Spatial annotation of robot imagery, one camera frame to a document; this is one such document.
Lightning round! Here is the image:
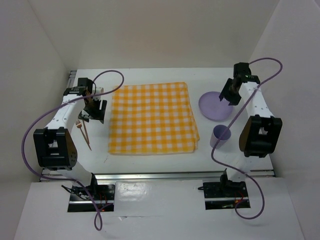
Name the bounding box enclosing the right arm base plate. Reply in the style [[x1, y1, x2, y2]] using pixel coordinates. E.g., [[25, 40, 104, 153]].
[[197, 181, 251, 210]]

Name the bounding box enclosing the purple cable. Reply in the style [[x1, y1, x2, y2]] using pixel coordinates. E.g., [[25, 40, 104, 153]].
[[211, 57, 285, 220], [20, 70, 125, 231]]

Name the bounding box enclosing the copper fork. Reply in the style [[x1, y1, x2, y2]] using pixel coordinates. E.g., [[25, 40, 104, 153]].
[[75, 119, 92, 151]]

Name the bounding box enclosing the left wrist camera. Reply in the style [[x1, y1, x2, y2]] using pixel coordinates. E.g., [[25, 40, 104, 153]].
[[92, 86, 104, 95]]

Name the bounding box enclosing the copper spoon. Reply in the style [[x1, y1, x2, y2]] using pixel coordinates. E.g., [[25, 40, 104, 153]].
[[80, 120, 90, 146]]

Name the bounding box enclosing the yellow white checkered cloth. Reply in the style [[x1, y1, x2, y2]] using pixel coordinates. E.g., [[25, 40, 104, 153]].
[[108, 82, 200, 155]]

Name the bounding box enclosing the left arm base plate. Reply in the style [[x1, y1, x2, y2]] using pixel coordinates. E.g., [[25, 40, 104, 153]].
[[62, 184, 116, 213]]

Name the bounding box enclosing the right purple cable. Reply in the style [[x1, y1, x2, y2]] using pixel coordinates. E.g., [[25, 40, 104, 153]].
[[211, 57, 285, 220]]

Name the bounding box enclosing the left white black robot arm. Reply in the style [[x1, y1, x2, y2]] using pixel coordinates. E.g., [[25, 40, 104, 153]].
[[33, 78, 107, 200]]

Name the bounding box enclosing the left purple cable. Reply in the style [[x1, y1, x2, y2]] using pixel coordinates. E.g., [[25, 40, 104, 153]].
[[20, 70, 125, 231]]

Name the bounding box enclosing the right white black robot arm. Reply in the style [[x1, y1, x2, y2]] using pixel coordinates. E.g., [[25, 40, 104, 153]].
[[218, 62, 283, 197]]

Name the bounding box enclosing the lilac plastic cup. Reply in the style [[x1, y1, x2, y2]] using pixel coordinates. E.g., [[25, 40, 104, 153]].
[[209, 124, 232, 149]]

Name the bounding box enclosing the front aluminium rail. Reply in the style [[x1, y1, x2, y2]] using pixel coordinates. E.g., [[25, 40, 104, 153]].
[[39, 169, 275, 182]]

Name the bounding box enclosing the lilac plastic plate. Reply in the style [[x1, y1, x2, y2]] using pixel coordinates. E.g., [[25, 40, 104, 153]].
[[198, 91, 234, 122]]

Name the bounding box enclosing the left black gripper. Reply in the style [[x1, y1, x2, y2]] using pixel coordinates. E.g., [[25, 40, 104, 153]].
[[78, 98, 107, 124]]

